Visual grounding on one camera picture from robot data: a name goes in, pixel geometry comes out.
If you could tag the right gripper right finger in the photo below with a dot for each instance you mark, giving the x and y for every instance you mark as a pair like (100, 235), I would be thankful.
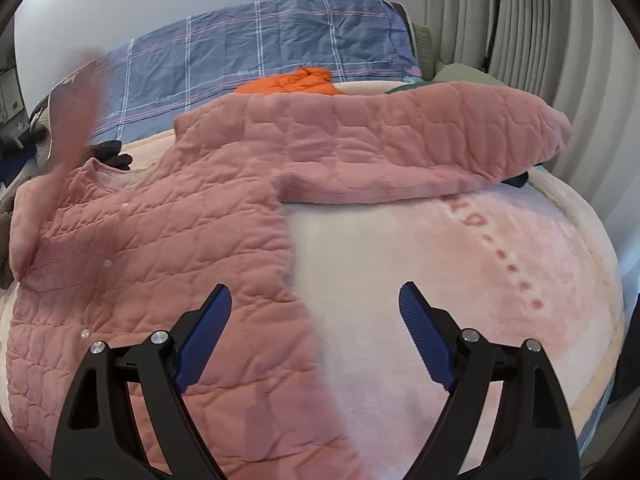
(505, 417)

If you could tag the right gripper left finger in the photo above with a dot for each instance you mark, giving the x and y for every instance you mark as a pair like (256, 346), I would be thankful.
(97, 435)

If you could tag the pink quilted garment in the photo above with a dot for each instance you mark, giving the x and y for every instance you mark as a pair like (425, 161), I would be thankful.
(124, 256)

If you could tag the cream pink fleece blanket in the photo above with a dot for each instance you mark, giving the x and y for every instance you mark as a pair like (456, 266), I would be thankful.
(513, 263)

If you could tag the dark green folded garment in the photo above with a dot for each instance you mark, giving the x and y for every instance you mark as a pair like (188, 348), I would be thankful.
(517, 181)

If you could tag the black puffer jacket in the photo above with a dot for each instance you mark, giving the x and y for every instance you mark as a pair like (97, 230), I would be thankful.
(110, 154)

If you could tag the blue plaid quilt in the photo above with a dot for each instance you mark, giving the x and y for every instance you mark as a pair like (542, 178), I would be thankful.
(157, 76)

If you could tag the light green pillow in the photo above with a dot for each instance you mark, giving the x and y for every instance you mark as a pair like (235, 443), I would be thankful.
(460, 72)

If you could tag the grey curtain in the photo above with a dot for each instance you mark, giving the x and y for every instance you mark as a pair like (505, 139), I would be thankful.
(580, 57)

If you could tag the orange puffer jacket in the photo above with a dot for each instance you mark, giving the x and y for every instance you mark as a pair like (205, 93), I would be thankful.
(304, 80)

